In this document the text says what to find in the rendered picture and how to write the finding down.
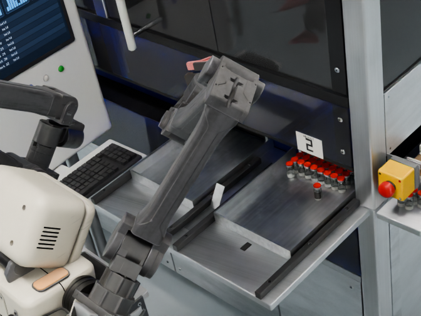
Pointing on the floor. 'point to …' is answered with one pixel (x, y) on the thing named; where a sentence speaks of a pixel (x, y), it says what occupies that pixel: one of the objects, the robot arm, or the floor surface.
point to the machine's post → (368, 147)
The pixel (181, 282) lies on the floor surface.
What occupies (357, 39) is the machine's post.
